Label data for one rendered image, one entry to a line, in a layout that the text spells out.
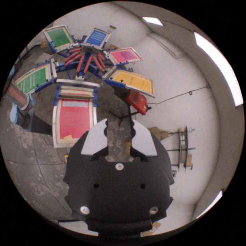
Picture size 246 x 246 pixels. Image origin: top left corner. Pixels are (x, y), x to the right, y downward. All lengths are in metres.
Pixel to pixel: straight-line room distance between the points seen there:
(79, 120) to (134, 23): 4.79
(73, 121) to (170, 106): 2.14
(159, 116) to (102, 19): 4.99
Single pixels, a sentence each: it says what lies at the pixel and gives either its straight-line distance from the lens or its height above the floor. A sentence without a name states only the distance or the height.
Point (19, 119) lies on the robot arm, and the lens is 0.71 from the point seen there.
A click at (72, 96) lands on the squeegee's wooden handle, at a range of 0.96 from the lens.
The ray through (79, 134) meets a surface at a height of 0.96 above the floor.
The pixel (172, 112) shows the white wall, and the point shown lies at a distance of 2.08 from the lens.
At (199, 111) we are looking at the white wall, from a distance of 2.11.
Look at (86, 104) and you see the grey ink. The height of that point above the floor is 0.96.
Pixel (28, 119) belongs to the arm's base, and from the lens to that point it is 0.81.
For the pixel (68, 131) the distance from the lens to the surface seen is 0.93.
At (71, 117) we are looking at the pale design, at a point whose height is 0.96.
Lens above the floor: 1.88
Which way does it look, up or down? 49 degrees down
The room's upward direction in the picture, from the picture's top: 75 degrees clockwise
